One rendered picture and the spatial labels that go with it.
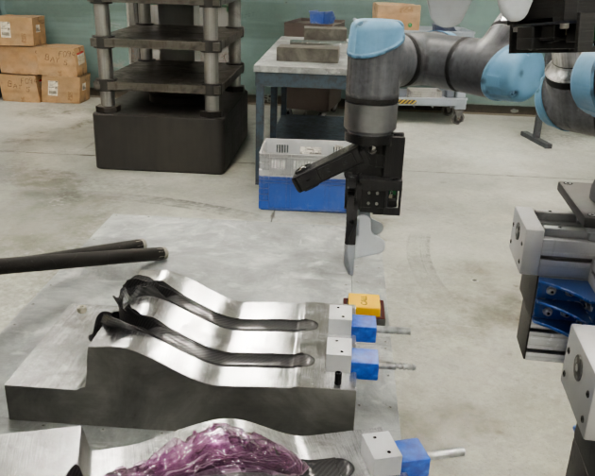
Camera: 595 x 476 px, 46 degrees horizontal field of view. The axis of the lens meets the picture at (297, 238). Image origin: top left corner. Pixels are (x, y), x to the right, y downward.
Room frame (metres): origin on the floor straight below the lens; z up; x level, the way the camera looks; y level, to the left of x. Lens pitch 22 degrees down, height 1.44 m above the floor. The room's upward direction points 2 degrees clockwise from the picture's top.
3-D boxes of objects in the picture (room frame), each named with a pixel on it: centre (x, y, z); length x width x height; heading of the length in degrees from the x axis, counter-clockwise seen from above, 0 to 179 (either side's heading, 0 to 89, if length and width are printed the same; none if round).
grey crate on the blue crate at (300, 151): (4.27, -0.06, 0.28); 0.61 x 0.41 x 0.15; 87
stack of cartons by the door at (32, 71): (7.33, 2.65, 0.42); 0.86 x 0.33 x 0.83; 87
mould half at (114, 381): (0.97, 0.15, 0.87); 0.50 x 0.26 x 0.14; 87
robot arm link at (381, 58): (1.00, -0.10, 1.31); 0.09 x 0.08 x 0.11; 129
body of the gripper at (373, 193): (1.00, -0.11, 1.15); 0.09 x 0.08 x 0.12; 86
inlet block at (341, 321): (1.00, -0.12, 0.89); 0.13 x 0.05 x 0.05; 87
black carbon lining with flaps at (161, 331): (0.96, 0.14, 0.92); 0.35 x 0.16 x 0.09; 87
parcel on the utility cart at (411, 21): (6.95, -0.86, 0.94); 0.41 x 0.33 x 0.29; 94
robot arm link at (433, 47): (1.05, -0.19, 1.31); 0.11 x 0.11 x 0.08; 39
